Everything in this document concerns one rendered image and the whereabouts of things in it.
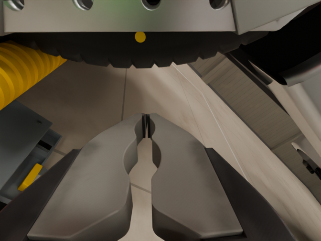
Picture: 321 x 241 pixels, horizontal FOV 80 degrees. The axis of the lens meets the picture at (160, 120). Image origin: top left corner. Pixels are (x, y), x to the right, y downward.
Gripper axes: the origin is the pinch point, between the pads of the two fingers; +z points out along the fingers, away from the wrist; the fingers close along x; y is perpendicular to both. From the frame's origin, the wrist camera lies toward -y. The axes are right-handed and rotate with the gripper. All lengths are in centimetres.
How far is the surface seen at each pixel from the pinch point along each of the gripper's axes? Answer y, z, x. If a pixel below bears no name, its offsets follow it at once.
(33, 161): 33, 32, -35
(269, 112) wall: 360, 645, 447
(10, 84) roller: 1.2, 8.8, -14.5
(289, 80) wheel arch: 2.8, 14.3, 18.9
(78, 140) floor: 51, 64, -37
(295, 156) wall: 644, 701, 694
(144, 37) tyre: -2.9, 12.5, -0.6
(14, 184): 33, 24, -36
